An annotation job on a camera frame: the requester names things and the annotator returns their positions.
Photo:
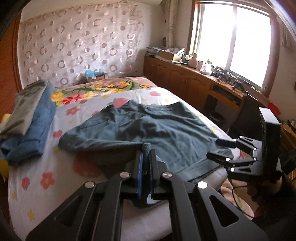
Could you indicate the white pink bottle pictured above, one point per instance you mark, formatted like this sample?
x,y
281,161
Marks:
x,y
193,61

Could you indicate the wooden cabinet counter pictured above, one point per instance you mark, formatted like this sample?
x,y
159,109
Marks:
x,y
217,100

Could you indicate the circle patterned sheer curtain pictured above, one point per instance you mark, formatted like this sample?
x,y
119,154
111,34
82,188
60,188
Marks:
x,y
60,46

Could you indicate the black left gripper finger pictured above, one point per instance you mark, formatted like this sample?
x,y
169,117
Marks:
x,y
247,170
94,211
250,146
198,211

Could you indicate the small white jar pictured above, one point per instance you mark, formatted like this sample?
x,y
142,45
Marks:
x,y
199,65

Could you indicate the window with wooden frame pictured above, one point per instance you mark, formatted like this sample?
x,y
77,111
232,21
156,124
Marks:
x,y
241,37

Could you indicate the floral white bed sheet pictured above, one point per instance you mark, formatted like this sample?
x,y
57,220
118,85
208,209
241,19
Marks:
x,y
41,184

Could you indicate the folded blue jeans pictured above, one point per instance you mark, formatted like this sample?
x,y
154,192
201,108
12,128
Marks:
x,y
17,150

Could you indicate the folded olive green garment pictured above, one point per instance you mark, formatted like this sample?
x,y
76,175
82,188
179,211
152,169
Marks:
x,y
25,104

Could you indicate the brown cardboard box on counter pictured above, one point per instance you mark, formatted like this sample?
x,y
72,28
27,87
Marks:
x,y
170,56

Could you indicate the cardboard box with blue item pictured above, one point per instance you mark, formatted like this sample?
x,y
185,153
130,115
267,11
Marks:
x,y
92,76

